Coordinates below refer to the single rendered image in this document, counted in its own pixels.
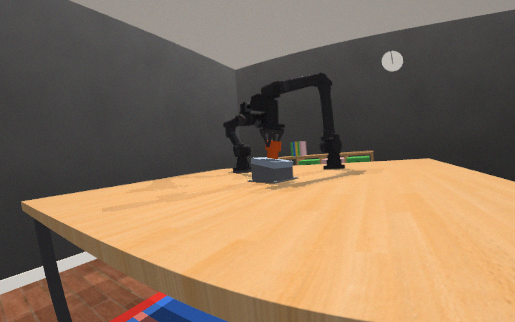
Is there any orange peg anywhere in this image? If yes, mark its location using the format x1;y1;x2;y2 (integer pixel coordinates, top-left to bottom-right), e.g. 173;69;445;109
265;141;281;159

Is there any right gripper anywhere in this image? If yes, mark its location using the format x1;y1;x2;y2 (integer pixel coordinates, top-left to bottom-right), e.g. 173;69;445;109
238;114;259;126

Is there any light blue plate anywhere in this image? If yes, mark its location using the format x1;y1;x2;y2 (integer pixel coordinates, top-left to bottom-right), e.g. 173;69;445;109
251;157;293;169

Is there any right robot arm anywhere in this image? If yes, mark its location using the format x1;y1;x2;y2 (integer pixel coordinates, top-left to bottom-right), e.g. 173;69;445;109
224;102;251;171

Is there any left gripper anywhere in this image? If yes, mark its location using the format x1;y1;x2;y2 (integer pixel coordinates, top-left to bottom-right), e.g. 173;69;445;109
259;111;285;147

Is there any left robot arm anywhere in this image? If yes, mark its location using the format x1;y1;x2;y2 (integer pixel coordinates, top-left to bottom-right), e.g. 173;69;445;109
250;73;345;169

